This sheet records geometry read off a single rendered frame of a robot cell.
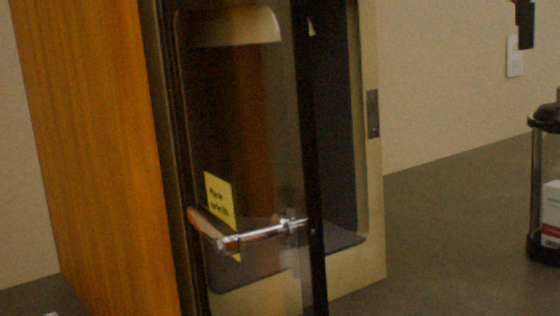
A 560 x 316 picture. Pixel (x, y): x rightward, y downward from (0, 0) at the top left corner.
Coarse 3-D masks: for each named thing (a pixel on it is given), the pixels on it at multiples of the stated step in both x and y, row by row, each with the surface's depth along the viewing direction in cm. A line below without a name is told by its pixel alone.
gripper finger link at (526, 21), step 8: (520, 8) 90; (528, 8) 90; (520, 16) 90; (528, 16) 91; (520, 24) 91; (528, 24) 91; (520, 32) 91; (528, 32) 91; (520, 40) 91; (528, 40) 92; (520, 48) 91; (528, 48) 92
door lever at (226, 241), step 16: (192, 208) 50; (208, 208) 50; (192, 224) 50; (208, 224) 46; (224, 224) 46; (272, 224) 45; (208, 240) 46; (224, 240) 43; (240, 240) 44; (256, 240) 44; (288, 240) 45
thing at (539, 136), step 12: (540, 120) 88; (540, 132) 88; (552, 132) 87; (540, 144) 89; (552, 144) 87; (540, 156) 89; (552, 156) 88; (540, 168) 90; (552, 168) 88; (540, 180) 90; (552, 180) 88; (540, 192) 91; (552, 192) 89; (540, 204) 91; (552, 204) 89; (540, 216) 91; (552, 216) 90; (540, 228) 92; (552, 228) 90; (540, 240) 92; (552, 240) 91
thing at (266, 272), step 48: (192, 0) 55; (240, 0) 45; (288, 0) 38; (192, 48) 57; (240, 48) 46; (288, 48) 39; (192, 96) 60; (240, 96) 48; (288, 96) 40; (192, 144) 63; (240, 144) 50; (288, 144) 42; (192, 192) 67; (240, 192) 53; (288, 192) 43; (240, 288) 58; (288, 288) 47
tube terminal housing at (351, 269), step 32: (352, 0) 83; (352, 32) 84; (160, 64) 67; (352, 64) 85; (160, 96) 69; (352, 96) 86; (160, 128) 71; (160, 160) 73; (384, 224) 90; (352, 256) 88; (384, 256) 92; (192, 288) 74; (352, 288) 89
